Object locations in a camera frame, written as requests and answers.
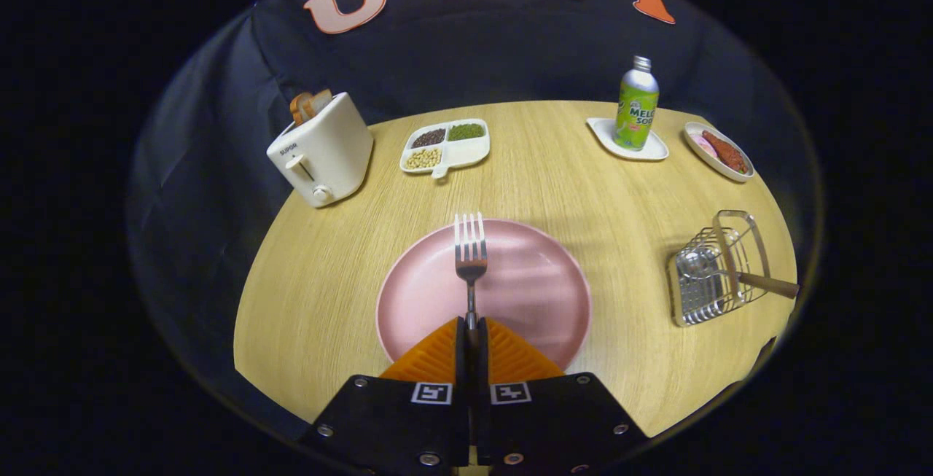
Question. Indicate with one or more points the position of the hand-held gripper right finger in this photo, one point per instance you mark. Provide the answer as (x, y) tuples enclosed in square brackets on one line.
[(554, 418)]

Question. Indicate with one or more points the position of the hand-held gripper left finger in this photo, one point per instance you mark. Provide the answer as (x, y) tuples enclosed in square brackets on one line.
[(386, 418)]

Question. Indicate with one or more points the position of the pink round plate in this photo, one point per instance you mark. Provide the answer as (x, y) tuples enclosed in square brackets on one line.
[(532, 294)]

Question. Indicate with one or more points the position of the pile of yellow soybeans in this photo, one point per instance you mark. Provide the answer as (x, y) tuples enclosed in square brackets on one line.
[(423, 159)]

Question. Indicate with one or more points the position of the white toaster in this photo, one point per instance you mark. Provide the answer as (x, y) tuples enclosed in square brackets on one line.
[(335, 151)]

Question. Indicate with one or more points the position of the white divided snack tray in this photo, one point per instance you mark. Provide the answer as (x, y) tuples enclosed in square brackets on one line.
[(466, 151)]

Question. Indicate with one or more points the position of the pile of dark beans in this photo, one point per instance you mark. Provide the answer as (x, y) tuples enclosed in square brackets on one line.
[(428, 138)]

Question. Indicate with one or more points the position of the white square coaster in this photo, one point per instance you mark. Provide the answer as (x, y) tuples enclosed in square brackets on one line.
[(601, 130)]

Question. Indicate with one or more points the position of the pile of green beans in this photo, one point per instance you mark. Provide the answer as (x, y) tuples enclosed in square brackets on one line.
[(466, 131)]

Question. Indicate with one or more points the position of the white oval plate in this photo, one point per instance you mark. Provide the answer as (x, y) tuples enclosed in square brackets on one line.
[(711, 159)]

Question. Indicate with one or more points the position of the pink ham slices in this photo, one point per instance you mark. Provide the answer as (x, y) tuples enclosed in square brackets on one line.
[(704, 145)]

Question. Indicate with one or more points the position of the green soda bottle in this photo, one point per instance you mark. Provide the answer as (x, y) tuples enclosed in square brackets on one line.
[(636, 115)]

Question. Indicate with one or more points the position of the brown breaded meat cutlet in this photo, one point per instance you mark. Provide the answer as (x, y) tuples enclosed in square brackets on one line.
[(729, 154)]

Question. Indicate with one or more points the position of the toasted bread slice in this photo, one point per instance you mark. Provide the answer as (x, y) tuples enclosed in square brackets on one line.
[(297, 106), (321, 99)]

